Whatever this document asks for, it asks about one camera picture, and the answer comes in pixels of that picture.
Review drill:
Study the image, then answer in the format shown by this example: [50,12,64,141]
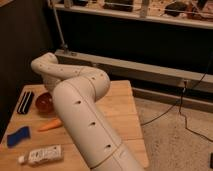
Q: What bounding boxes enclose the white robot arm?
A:
[31,53,145,171]

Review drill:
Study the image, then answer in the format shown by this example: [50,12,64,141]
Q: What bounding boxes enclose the orange toy carrot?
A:
[38,118,62,132]

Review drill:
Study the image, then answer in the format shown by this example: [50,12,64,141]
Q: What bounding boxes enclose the orange ceramic bowl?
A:
[35,92,53,113]

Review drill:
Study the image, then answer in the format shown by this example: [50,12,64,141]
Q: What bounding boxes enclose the black and white box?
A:
[17,91,34,114]

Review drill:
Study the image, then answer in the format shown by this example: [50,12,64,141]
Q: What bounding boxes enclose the white shelf rail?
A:
[55,4,213,30]

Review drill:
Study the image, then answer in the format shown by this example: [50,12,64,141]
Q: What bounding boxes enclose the black power cable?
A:
[139,56,213,144]

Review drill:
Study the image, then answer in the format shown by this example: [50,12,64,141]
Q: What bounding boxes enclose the white tube with label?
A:
[18,145,63,166]

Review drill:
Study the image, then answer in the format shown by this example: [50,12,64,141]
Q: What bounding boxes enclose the blue sponge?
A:
[7,126,30,148]

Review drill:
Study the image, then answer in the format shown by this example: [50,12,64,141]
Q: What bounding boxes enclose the metal stand pole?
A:
[50,0,69,54]

